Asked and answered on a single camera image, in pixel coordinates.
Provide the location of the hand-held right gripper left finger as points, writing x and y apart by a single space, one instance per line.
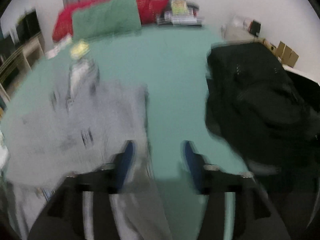
127 160

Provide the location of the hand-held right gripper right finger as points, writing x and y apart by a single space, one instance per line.
190 160

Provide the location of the grey garment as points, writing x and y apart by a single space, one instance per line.
75 130

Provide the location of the green bed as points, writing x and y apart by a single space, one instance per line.
160 80

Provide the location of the black garment pile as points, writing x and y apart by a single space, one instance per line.
260 105

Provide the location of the yellow packet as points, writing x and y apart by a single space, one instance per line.
79 48

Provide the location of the bedside table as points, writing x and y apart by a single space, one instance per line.
237 32

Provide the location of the green pillow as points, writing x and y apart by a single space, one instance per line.
107 17

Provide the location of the cardboard boxes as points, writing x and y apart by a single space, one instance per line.
286 52

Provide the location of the stack of clear boxes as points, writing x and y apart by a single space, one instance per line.
180 15

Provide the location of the small black device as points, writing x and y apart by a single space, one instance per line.
255 27

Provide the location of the wooden shelf unit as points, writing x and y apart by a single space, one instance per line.
17 52

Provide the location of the red pillow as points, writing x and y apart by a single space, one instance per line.
63 20
150 6

